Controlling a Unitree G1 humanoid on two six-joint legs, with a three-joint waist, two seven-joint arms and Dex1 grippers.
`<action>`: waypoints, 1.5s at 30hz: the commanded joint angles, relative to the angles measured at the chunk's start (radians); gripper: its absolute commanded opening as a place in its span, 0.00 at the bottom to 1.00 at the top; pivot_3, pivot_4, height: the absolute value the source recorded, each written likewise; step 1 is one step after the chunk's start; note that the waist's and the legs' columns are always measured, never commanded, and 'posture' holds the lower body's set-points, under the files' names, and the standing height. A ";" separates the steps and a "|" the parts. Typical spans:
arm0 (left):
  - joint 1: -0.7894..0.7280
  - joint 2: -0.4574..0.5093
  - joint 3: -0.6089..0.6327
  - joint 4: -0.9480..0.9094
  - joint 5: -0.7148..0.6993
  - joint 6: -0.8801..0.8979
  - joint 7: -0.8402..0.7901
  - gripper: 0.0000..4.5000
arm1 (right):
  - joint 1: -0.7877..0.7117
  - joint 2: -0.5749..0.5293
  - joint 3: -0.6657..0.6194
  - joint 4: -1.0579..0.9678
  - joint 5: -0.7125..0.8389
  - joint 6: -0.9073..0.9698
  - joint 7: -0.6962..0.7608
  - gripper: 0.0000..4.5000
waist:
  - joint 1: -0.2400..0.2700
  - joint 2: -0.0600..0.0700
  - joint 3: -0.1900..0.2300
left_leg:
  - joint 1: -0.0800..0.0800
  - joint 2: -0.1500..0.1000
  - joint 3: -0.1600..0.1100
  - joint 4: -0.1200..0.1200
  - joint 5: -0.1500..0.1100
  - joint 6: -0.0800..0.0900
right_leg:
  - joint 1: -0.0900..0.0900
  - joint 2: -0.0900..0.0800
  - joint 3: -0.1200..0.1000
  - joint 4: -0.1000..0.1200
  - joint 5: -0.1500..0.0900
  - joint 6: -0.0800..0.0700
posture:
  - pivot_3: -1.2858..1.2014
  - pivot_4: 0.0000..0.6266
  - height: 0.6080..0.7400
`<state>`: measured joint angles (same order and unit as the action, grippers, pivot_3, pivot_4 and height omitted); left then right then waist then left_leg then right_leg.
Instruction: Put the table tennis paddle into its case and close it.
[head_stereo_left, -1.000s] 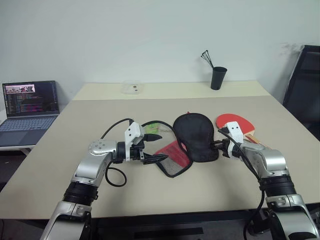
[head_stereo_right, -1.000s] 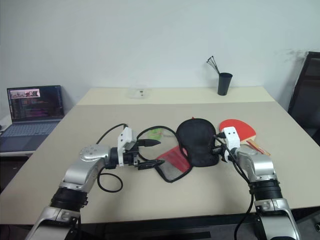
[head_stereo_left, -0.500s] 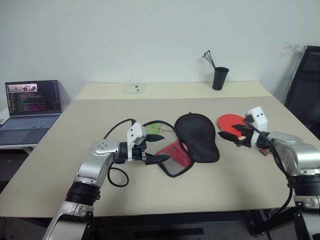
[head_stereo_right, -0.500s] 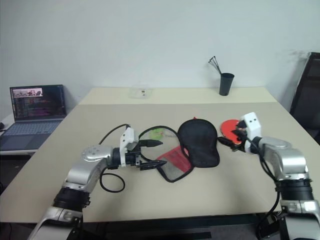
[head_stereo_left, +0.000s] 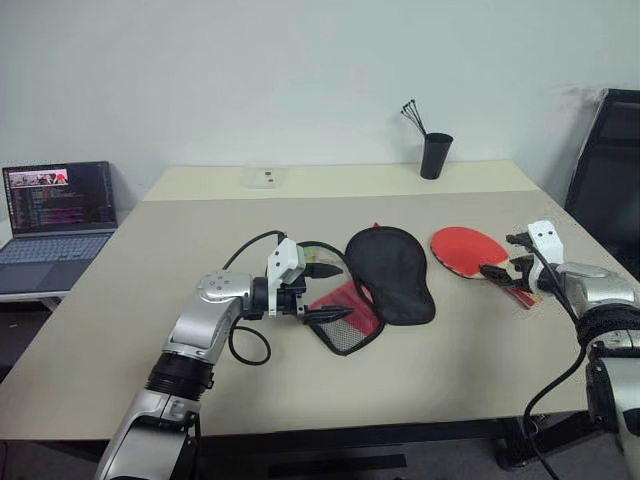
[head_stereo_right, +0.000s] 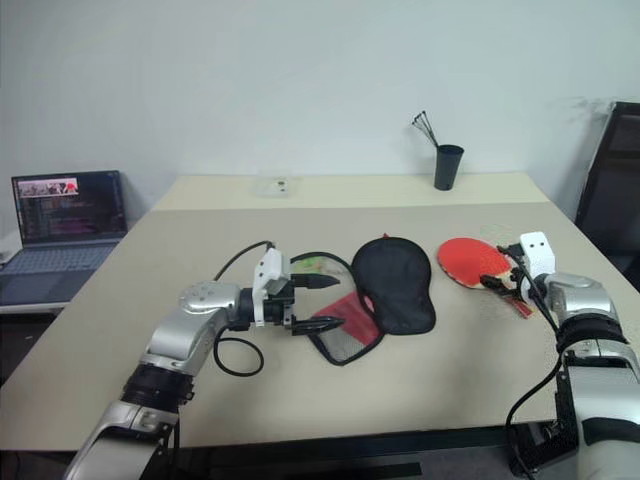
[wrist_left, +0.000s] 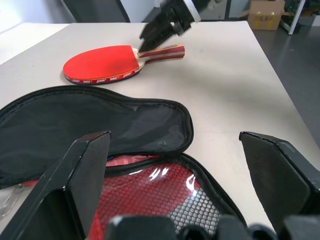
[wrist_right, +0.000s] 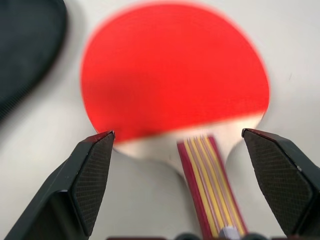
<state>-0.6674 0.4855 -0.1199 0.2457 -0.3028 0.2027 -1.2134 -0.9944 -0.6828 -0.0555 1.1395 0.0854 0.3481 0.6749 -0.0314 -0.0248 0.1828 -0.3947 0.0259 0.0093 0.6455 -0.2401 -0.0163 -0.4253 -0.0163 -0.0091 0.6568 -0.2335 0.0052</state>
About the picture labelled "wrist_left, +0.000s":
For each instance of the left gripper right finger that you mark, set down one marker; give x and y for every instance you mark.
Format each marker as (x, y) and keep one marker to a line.
(275, 180)

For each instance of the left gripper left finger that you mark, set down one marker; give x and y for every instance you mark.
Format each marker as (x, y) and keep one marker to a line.
(62, 185)

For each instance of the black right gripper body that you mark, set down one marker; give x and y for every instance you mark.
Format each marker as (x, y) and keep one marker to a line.
(178, 15)

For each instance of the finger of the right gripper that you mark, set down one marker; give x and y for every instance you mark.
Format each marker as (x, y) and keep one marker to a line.
(163, 36)
(152, 31)

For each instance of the red table tennis paddle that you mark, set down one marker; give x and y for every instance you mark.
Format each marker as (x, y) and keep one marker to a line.
(100, 65)

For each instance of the black zippered paddle case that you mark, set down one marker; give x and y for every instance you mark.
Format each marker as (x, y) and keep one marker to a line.
(75, 120)

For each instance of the grey metal cabinet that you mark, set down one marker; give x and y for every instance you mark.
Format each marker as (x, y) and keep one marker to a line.
(225, 8)

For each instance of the clear plastic zipper tag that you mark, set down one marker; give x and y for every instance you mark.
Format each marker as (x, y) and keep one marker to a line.
(11, 200)

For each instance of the brown cardboard box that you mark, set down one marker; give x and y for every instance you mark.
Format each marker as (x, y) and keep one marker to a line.
(266, 13)

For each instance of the white metal shelf frame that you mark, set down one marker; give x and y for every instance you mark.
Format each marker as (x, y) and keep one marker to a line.
(298, 17)

